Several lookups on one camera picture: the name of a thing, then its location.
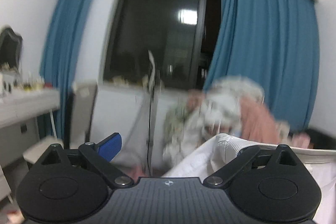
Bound silver tripod stand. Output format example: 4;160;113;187
128;50;162;177

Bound white long sleeve shirt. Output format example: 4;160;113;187
163;133;335;223

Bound left blue curtain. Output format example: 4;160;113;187
40;0;92;141

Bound pile of clothes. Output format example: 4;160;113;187
162;76;312;167

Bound blue curtain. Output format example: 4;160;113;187
203;0;319;130
40;0;92;141

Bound dark window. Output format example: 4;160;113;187
102;0;221;90

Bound white vanity desk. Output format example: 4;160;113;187
0;87;61;204

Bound cosmetic bottles on desk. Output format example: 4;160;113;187
1;63;52;97

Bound right blue curtain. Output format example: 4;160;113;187
203;0;319;130

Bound wavy frame mirror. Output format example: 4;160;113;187
0;26;23;69

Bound black white chair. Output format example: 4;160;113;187
23;81;98;168

